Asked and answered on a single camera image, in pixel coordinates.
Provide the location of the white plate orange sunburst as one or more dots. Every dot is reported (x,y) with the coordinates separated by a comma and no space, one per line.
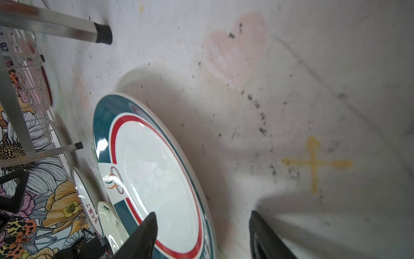
(89,198)

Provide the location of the white plate green red rim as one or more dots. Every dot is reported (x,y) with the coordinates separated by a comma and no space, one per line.
(145,171)

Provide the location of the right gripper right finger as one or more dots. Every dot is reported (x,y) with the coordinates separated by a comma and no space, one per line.
(264,242)

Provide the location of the white plate red characters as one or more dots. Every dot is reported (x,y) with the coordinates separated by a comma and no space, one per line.
(61,163)

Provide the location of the cream plate floral pattern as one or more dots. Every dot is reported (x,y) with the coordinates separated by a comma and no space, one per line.
(112,227)

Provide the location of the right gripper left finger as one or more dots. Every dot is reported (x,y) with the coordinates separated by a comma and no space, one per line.
(140,244)

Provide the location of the chrome two-tier dish rack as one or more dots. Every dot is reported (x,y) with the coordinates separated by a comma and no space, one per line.
(25,96)

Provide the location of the pink round plate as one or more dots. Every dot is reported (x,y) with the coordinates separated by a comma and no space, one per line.
(34,77)

